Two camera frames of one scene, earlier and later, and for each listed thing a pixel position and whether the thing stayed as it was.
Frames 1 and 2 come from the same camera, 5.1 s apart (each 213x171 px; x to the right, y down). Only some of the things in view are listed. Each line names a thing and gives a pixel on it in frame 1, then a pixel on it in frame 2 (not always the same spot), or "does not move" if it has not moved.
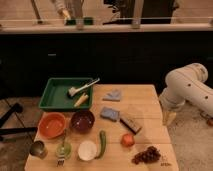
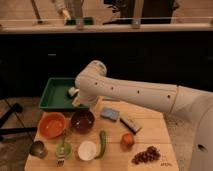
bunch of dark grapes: x=149 y=155 does not move
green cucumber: x=103 y=143 does not move
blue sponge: x=109 y=113 does not move
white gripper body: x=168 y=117 → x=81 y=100
